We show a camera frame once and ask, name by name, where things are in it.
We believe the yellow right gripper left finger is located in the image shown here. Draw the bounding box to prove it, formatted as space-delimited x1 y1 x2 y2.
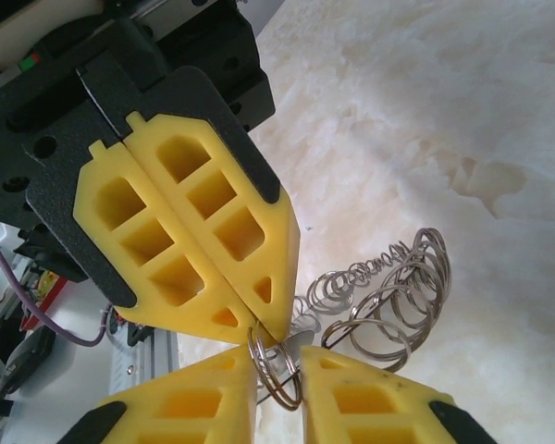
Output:
64 344 255 444

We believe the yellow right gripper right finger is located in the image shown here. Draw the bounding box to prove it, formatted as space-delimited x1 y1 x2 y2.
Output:
302 346 505 444

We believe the silver split ring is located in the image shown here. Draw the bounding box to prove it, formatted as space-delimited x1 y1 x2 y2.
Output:
245 321 302 411

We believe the black handheld device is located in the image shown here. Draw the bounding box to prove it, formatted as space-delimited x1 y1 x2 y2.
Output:
0 327 56 394

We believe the aluminium mounting rail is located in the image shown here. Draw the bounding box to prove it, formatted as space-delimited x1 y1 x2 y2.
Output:
105 318 181 444

